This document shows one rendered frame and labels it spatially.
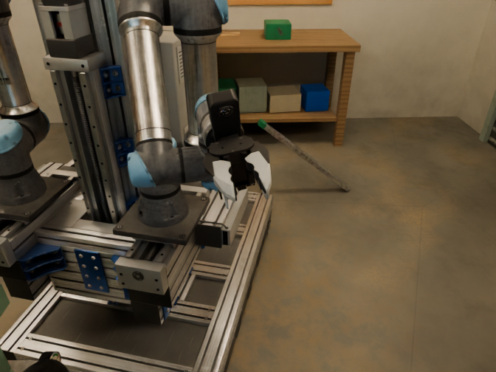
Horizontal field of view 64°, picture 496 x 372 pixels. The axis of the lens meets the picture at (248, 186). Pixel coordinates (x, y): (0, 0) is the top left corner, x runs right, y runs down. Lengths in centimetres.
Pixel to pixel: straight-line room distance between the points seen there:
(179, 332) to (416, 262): 137
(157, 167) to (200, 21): 36
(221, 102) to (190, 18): 41
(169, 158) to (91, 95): 45
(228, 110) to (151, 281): 65
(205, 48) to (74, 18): 36
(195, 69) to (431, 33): 333
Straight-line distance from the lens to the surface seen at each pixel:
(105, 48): 123
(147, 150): 82
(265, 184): 53
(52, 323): 186
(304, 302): 205
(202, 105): 79
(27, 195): 141
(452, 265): 248
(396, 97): 421
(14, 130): 136
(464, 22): 427
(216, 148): 62
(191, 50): 100
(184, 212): 117
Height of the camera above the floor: 152
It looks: 32 degrees down
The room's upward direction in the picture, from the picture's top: straight up
